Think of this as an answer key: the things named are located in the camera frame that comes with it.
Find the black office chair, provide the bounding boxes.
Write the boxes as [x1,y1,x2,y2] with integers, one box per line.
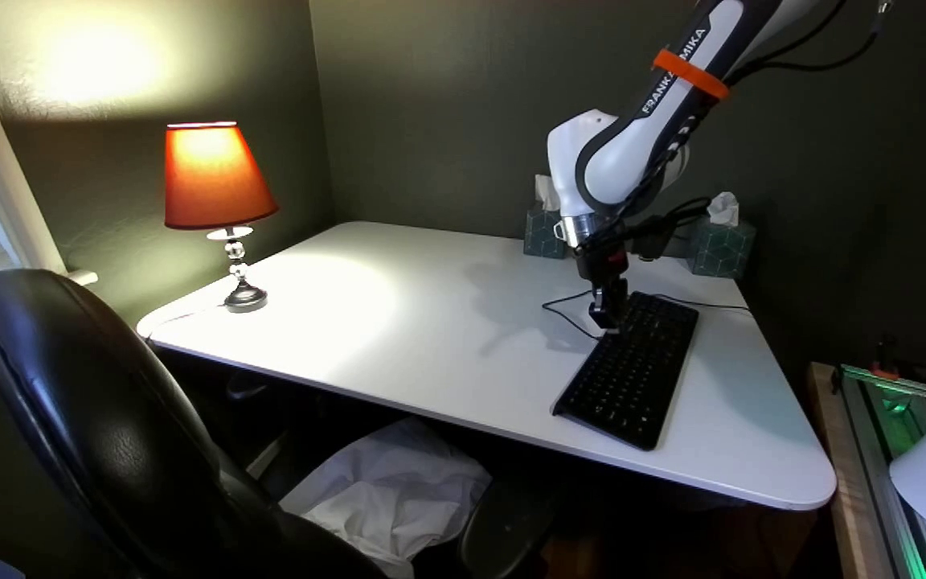
[0,266,385,579]

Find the white plastic bag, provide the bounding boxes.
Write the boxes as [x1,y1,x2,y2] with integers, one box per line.
[276,416,496,579]

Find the orange shade table lamp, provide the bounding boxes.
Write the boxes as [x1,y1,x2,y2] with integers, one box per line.
[157,117,279,316]

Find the teal tissue box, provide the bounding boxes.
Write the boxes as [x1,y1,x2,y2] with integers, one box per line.
[685,188,760,284]

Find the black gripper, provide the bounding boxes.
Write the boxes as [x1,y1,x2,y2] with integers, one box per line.
[568,213,638,334]

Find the black keyboard cable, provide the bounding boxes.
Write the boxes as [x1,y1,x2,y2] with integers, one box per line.
[542,284,752,344]

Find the green lit metal rail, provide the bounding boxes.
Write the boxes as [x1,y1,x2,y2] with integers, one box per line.
[835,359,926,579]

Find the orange strap on arm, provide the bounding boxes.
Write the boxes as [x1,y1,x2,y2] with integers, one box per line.
[649,43,736,107]

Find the black computer keyboard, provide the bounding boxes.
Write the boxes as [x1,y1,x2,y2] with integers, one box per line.
[551,290,703,453]

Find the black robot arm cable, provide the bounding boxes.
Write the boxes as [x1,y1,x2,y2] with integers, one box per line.
[723,0,897,86]

